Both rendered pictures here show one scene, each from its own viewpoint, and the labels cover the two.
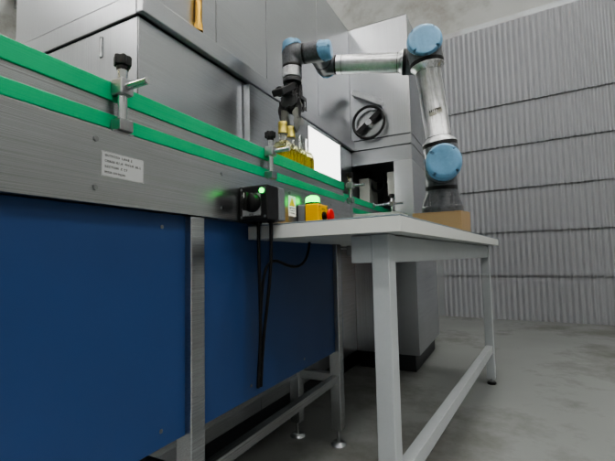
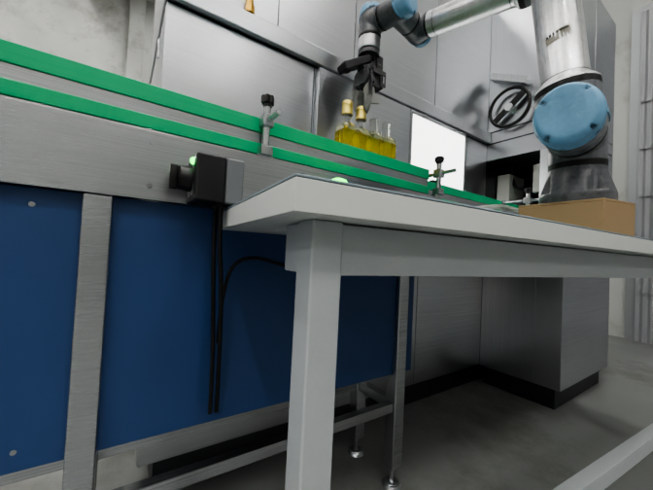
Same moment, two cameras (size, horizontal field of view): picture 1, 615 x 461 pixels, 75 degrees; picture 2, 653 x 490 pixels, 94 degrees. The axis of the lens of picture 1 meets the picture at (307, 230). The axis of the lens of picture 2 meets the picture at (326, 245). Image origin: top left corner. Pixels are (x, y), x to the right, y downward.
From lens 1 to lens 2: 0.65 m
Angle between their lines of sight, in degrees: 29
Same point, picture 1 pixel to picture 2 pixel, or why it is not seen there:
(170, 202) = (32, 172)
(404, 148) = not seen: hidden behind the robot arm
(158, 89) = (190, 76)
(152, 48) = (184, 33)
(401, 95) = not seen: hidden behind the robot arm
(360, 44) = (505, 17)
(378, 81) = (526, 55)
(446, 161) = (569, 113)
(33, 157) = not seen: outside the picture
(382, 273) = (302, 295)
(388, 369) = (295, 476)
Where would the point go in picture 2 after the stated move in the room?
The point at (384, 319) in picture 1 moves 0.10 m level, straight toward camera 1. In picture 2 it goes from (298, 381) to (216, 416)
